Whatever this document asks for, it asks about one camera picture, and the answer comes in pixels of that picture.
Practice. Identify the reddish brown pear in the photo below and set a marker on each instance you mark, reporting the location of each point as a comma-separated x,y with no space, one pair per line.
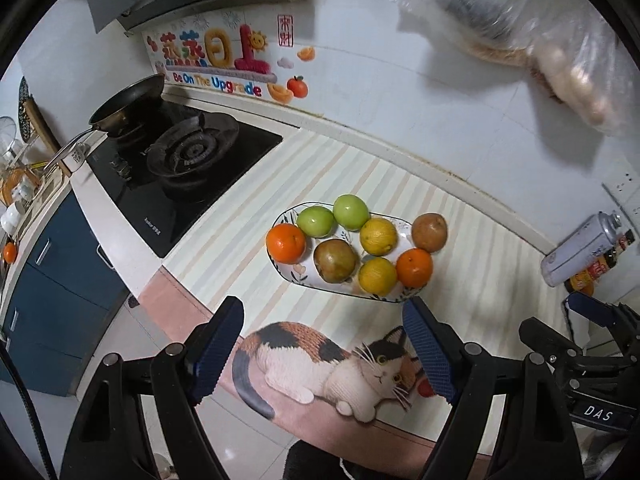
429,231

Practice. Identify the olive brown pear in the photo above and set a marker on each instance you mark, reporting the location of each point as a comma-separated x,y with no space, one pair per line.
336,260

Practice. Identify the colourful wall sticker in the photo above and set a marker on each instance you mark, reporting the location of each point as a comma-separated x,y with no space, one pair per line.
220,60

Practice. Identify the dish rack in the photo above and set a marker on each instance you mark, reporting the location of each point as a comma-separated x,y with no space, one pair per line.
20,190

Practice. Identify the person's dark trousers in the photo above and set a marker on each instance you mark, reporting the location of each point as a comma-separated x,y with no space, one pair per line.
360,462

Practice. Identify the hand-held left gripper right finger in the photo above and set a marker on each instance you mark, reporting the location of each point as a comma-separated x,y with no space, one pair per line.
430,355

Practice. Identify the floral oval plate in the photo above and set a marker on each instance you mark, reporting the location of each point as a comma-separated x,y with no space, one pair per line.
310,277

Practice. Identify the wooden cutting board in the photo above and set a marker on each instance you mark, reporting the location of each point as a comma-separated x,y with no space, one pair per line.
37,115

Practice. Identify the small white cup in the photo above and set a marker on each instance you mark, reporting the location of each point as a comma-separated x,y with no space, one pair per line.
75,156

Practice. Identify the striped table mat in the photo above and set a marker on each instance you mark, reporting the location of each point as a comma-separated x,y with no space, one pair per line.
480,280

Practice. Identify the black gas stove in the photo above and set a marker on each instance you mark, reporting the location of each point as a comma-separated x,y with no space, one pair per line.
150,200

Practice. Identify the cat-shaped mat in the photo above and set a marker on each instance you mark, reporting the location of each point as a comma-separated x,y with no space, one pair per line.
310,365

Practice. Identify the silver gas canister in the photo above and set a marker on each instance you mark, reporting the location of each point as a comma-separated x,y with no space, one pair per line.
580,250

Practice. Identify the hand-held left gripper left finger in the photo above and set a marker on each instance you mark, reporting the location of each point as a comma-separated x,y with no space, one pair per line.
215,355

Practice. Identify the red cherry tomato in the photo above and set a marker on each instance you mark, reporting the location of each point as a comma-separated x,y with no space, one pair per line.
425,389

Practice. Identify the dark frying pan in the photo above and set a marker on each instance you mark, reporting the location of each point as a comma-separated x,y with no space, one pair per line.
130,100

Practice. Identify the green apple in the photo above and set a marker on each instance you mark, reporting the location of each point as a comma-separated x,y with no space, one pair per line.
351,212
315,221

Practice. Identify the white wall socket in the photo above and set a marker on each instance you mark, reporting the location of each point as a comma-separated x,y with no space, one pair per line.
625,190

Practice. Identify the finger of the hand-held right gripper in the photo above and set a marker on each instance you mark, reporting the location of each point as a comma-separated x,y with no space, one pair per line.
542,335
595,310

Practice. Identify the plastic bag with dark contents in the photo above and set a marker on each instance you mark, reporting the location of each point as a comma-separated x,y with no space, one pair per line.
475,0

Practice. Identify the dark sauce bottle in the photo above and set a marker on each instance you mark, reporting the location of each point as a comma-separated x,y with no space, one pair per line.
607,262

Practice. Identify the plastic bag with eggs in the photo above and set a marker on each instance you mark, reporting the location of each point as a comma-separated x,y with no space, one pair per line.
585,75

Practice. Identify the yellow-green citrus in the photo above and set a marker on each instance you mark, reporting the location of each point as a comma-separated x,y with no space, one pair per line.
377,276
378,235

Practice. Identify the blue kitchen cabinet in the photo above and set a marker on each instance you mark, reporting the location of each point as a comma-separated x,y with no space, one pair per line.
50,290

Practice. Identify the metal strainer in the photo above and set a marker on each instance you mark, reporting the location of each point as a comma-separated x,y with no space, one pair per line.
7,135

